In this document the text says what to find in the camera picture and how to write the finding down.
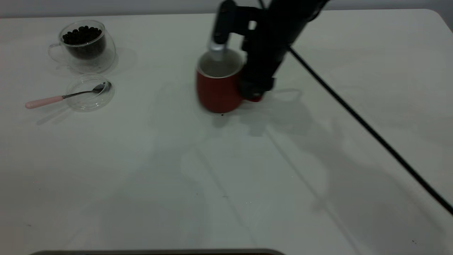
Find red ceramic mug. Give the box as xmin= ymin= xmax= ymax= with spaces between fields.
xmin=196 ymin=50 xmax=264 ymax=114

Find pink handled metal spoon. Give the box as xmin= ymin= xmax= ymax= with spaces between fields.
xmin=25 ymin=82 xmax=112 ymax=109

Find clear glass cup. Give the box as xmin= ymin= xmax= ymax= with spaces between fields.
xmin=48 ymin=20 xmax=116 ymax=74

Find clear round glass lid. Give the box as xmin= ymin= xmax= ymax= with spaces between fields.
xmin=66 ymin=73 xmax=115 ymax=112

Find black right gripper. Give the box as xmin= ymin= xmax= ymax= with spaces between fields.
xmin=209 ymin=0 xmax=319 ymax=101

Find black cable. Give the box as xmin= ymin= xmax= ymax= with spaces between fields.
xmin=288 ymin=46 xmax=453 ymax=216

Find dark coffee beans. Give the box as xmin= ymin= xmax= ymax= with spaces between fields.
xmin=63 ymin=26 xmax=107 ymax=60

